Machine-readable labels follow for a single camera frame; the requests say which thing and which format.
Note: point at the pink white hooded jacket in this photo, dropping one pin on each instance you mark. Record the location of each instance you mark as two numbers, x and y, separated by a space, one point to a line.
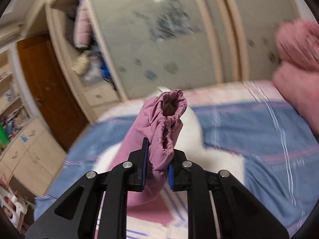
166 120

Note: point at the blue plaid bed sheet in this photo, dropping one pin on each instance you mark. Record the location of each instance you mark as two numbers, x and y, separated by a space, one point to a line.
266 145

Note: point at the beige cloth bag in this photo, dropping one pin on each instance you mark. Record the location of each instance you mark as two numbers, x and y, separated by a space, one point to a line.
81 64

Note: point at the clear plastic storage box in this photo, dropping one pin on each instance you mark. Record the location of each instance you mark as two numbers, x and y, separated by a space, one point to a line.
94 73

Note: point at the light wood side cabinet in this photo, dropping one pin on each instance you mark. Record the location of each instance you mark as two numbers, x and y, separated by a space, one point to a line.
33 158

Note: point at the pink floral mattress cover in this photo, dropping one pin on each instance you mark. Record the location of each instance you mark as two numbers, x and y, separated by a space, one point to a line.
229 93

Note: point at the brown wooden door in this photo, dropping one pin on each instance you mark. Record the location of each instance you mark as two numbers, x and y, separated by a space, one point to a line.
50 91

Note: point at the rolled pink quilt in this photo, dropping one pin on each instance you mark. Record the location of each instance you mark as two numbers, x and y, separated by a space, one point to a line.
297 76

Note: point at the hanging pink puffer jacket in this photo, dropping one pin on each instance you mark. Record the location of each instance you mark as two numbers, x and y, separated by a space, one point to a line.
82 27

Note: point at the beige sliding door wardrobe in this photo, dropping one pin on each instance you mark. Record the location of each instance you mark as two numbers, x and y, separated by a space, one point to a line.
184 44

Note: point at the wall bookshelf with books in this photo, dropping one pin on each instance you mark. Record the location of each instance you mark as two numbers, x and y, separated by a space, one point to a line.
14 114

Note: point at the blue garment in wardrobe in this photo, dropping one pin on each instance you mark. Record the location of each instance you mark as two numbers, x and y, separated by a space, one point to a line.
104 69

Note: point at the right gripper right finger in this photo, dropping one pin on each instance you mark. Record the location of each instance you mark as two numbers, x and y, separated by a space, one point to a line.
219 206

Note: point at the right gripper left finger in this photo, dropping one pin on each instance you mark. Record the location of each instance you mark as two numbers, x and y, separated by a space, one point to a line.
96 205

